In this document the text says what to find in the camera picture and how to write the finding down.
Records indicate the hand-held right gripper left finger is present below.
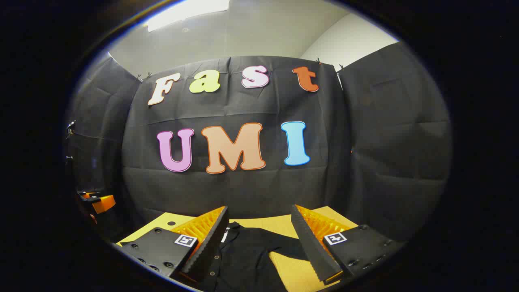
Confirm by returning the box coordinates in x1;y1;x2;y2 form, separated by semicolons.
116;206;230;284

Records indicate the black backdrop cloth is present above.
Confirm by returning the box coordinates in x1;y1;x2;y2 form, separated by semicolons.
65;41;453;244

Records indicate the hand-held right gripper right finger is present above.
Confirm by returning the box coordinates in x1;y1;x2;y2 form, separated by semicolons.
291;204;407;284

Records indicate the black button shirt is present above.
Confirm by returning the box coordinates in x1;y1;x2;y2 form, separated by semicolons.
195;221;309;292

